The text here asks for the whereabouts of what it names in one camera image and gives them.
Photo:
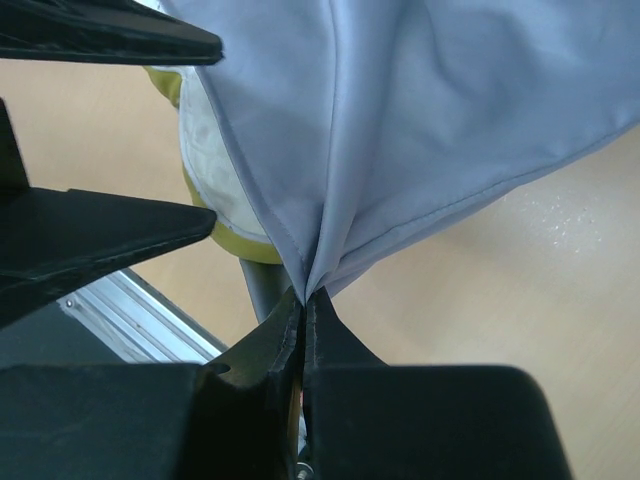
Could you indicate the grey pillowcase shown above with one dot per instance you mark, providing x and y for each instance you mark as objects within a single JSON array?
[{"x": 358, "y": 128}]

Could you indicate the white pillow yellow edge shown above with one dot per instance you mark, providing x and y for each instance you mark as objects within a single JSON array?
[{"x": 209, "y": 173}]

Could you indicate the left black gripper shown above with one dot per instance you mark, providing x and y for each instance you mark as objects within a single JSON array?
[{"x": 54, "y": 242}]

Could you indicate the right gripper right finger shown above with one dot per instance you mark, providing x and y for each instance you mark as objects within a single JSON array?
[{"x": 328, "y": 341}]

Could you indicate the aluminium front rail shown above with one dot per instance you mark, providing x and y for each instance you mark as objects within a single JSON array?
[{"x": 138, "y": 323}]

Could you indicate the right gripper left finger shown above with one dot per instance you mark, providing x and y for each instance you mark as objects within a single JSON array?
[{"x": 268, "y": 360}]

